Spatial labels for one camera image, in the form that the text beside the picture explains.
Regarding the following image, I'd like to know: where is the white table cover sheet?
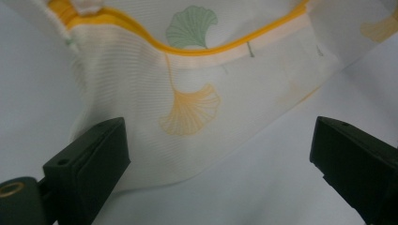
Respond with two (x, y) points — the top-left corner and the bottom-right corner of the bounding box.
(0, 0), (398, 225)

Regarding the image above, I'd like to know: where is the white leaf-print mesh laundry bag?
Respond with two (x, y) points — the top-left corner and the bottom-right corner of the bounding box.
(6, 0), (398, 192)

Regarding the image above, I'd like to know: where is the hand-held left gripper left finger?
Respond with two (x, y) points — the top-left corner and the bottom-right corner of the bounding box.
(38, 116), (132, 225)

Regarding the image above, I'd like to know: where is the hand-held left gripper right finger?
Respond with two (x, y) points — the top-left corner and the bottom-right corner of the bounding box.
(309, 115), (398, 225)

